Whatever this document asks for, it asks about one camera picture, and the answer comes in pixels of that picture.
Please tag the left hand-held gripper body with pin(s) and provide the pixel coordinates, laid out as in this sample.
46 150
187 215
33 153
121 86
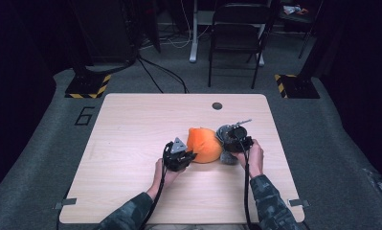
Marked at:
173 159

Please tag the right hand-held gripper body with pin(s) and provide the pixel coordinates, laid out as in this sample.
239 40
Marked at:
238 140

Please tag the orange plush toy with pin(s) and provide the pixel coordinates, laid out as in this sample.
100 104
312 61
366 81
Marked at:
203 145

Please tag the grey cloth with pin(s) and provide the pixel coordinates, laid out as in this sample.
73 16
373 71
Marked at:
228 158

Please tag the person's left hand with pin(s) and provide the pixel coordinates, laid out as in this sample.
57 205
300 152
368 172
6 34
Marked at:
163 179

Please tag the person's right hand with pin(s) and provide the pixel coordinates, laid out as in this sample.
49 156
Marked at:
255 159

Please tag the grey tape strip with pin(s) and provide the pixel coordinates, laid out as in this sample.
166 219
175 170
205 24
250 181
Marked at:
298 202
65 202

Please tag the white desk leg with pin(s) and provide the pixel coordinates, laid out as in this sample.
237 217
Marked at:
194 48

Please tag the black folding chair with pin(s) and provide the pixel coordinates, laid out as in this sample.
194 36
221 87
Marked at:
236 35

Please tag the dark side table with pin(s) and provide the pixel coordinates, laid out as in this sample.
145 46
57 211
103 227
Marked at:
294 19

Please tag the dark curtain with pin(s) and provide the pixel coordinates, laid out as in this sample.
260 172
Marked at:
361 80
16 80

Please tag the white and orange small object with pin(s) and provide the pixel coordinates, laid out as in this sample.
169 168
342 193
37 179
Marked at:
292 9

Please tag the dark cabinet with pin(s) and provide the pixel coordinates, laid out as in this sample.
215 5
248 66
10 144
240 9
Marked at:
105 32

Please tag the black yellow striped base plate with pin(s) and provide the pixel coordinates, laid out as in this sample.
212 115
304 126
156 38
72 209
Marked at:
86 87
298 87

